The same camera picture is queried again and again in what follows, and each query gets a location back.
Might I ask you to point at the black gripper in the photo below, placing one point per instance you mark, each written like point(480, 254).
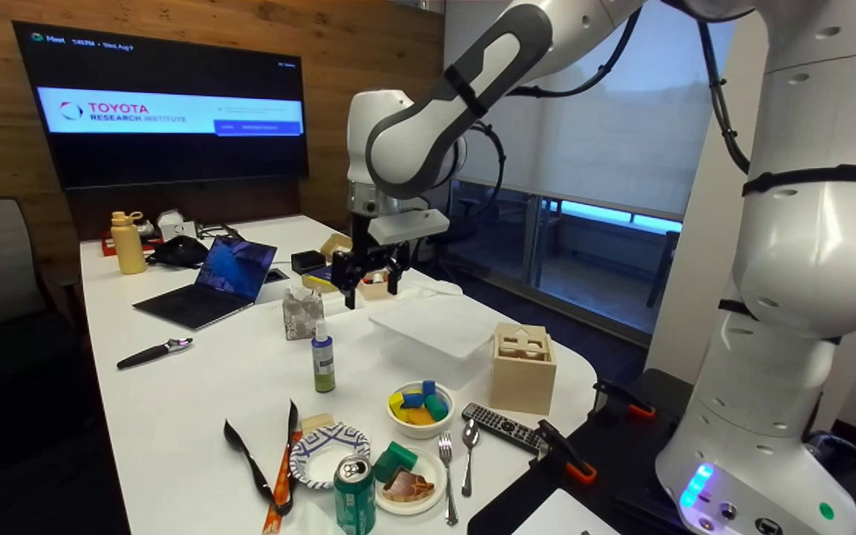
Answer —
point(373, 261)

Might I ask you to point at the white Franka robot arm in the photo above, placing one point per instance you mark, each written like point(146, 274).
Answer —
point(814, 248)

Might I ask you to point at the plain white bowl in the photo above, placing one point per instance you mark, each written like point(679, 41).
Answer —
point(419, 429)

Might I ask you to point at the wooden tray with pieces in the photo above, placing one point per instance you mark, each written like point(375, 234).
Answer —
point(375, 285)

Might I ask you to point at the small black box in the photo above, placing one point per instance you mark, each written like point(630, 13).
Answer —
point(308, 261)

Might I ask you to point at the white rectangular tray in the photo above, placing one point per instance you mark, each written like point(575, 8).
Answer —
point(438, 325)

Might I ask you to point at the grey tissue box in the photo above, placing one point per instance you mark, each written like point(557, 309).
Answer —
point(300, 315)

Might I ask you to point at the small blue-capped spray bottle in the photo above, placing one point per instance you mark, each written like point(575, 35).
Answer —
point(321, 361)

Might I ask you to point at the blue toy block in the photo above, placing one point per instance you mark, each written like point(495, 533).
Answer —
point(418, 393)

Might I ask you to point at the yellow toy block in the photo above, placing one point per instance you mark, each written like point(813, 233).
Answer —
point(410, 413)

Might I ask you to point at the small green toy block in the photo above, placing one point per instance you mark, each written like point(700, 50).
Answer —
point(438, 407)

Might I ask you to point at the small tan card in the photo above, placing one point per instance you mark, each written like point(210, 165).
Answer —
point(317, 423)

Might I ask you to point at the black laptop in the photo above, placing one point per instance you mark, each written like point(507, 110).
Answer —
point(199, 298)

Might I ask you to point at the large green toy block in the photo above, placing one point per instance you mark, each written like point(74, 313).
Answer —
point(394, 460)

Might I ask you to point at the wooden shape sorter box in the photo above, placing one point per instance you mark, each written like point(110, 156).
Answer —
point(525, 381)

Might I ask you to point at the black remote control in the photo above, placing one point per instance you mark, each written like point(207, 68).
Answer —
point(498, 425)

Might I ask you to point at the silver spoon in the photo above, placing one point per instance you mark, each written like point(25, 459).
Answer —
point(470, 448)

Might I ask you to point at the black pouch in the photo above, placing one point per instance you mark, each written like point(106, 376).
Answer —
point(178, 251)

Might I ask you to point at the brown food piece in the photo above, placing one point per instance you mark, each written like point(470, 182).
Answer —
point(407, 484)

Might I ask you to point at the silver fork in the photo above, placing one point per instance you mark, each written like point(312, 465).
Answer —
point(447, 475)

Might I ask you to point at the small white device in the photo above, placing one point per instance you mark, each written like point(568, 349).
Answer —
point(174, 224)

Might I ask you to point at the green soda can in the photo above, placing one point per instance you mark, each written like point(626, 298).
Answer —
point(354, 500)

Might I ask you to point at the small white plate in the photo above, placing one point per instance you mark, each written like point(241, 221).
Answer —
point(432, 494)

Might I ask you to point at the black orange kitchen tongs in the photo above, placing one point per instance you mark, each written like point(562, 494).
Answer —
point(257, 474)

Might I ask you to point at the black marker pen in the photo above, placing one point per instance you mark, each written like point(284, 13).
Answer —
point(150, 355)

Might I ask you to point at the yellow water bottle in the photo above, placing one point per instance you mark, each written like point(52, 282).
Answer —
point(129, 248)

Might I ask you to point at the black orange-tipped clamp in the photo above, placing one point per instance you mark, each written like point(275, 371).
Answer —
point(626, 402)
point(565, 456)

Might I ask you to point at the small red object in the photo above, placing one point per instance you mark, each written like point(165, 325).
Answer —
point(109, 243)

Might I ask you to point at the white roller blind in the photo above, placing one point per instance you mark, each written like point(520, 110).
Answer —
point(626, 127)

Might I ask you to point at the white paper sheet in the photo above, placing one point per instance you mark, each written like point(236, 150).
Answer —
point(565, 517)

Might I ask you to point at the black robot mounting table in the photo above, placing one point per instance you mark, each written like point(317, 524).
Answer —
point(626, 465)

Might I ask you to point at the wall television screen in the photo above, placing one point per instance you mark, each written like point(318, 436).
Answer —
point(162, 107)

